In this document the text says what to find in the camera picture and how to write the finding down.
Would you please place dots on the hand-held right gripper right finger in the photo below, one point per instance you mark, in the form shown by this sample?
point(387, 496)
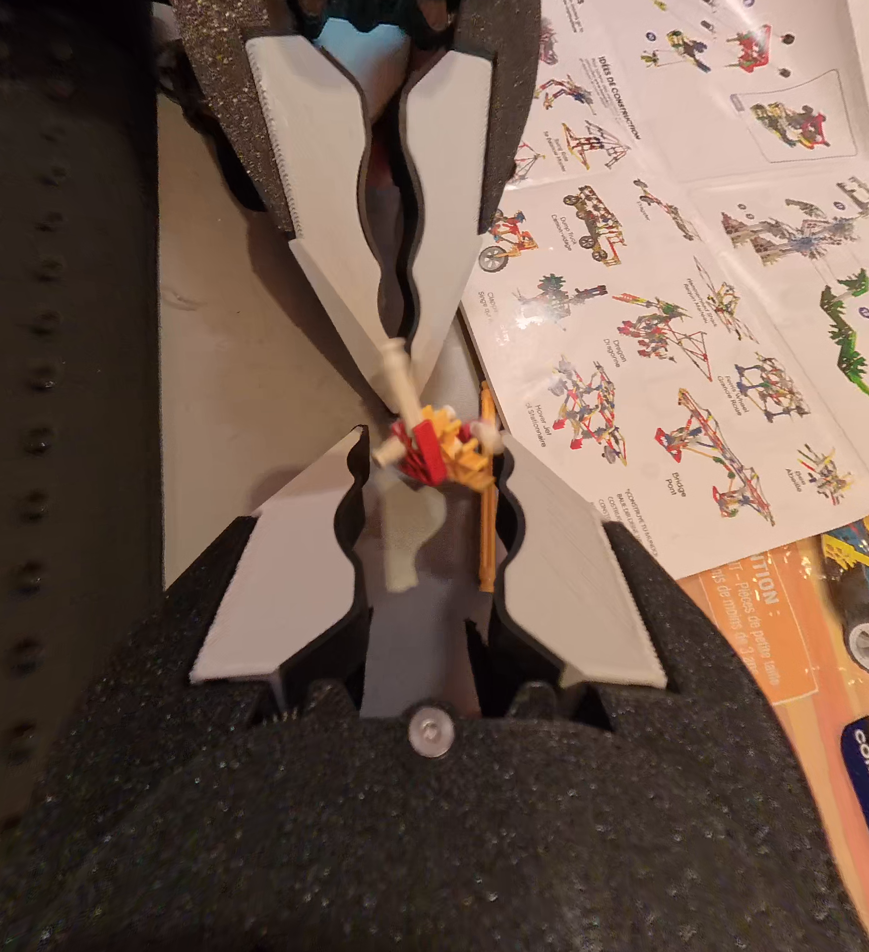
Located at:
point(576, 587)

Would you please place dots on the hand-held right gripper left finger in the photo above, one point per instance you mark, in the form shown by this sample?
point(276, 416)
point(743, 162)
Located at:
point(286, 587)

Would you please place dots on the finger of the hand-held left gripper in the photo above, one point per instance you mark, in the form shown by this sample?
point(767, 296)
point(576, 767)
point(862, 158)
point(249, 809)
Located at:
point(315, 163)
point(449, 163)

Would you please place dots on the yellow toy rod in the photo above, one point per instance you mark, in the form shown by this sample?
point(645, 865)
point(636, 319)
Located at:
point(488, 535)

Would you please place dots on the red yellow connector assembly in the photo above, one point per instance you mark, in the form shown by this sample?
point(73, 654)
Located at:
point(464, 461)

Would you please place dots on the person's left hand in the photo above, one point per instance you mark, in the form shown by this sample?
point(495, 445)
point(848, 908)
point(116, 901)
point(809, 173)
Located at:
point(388, 149)

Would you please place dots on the orange printed toy box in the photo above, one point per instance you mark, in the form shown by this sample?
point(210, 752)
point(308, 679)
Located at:
point(777, 669)

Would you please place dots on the black dotted mat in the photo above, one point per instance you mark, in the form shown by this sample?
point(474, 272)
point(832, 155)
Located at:
point(55, 446)

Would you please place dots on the white printed instruction booklet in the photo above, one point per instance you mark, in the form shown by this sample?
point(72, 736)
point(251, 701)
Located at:
point(702, 297)

